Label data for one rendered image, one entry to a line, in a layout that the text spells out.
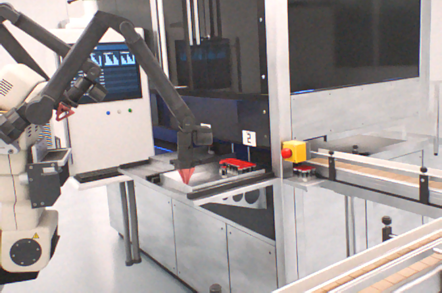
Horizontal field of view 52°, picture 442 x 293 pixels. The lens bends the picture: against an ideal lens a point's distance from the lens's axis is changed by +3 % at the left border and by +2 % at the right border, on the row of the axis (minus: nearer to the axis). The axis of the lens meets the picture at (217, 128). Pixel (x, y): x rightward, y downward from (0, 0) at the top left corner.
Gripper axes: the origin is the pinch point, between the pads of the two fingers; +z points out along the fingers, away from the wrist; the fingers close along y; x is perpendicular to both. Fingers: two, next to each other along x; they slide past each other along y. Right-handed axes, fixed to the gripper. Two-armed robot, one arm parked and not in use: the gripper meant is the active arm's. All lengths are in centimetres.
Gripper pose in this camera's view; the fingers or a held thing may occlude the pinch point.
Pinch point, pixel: (185, 184)
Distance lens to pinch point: 167.7
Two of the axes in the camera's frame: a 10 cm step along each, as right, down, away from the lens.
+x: -5.6, -1.0, 8.2
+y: 8.3, -0.7, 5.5
